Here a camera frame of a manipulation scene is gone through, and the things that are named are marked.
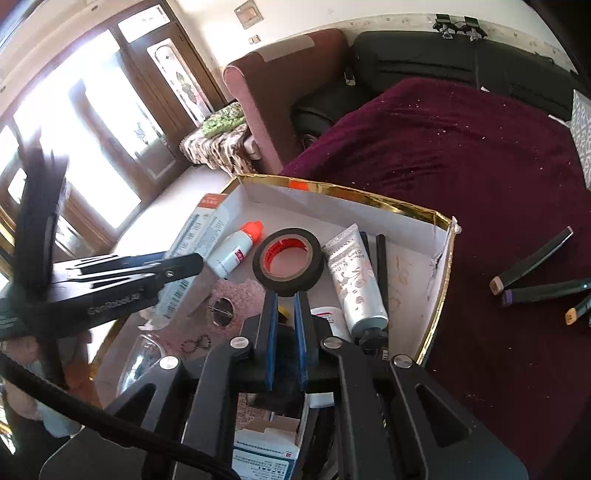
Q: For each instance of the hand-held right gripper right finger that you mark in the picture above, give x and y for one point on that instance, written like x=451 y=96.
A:
x=302 y=344

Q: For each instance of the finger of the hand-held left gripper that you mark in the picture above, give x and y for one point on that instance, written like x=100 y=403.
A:
x=115 y=263
x=178 y=268

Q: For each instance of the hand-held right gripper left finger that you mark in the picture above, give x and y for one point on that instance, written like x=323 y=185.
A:
x=272 y=344

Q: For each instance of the long white carton red end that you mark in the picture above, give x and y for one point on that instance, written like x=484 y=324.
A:
x=198 y=235

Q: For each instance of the black tape roll red core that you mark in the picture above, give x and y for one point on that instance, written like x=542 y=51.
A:
x=286 y=285

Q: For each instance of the gold cardboard box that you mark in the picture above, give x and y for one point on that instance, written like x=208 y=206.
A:
x=415 y=240

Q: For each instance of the person's left hand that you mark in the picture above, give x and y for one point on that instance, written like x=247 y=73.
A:
x=23 y=369

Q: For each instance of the small white bottle orange cap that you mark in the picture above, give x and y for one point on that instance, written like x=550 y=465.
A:
x=228 y=258

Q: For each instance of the clear plastic carton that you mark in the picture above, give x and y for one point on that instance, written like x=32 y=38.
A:
x=138 y=362

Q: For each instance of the white floral hand cream tube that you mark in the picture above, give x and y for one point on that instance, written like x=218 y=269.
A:
x=355 y=290

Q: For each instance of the blue white medicine box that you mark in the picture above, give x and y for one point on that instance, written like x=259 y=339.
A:
x=263 y=454

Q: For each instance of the brown patterned blanket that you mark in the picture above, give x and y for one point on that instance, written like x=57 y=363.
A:
x=212 y=147

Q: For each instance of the green cloth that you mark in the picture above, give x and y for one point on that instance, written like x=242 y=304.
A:
x=224 y=121

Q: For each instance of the wooden glass door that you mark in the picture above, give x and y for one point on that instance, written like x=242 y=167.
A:
x=138 y=69

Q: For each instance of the maroon armchair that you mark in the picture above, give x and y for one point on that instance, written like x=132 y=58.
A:
x=277 y=83

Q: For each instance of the maroon blanket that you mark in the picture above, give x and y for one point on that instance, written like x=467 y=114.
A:
x=485 y=184

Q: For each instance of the silver pens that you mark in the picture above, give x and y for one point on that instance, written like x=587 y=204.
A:
x=531 y=261

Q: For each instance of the black marker orange end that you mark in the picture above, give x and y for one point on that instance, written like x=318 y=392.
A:
x=579 y=311

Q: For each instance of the black sofa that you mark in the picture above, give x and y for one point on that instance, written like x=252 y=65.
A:
x=438 y=60

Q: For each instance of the large grey box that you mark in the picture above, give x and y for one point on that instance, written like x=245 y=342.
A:
x=582 y=136

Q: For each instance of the black metal clips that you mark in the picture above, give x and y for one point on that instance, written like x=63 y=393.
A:
x=461 y=25

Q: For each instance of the small wall outlet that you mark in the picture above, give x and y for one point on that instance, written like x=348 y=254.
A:
x=254 y=39

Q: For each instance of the wall switch plate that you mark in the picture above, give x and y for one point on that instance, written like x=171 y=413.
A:
x=249 y=14

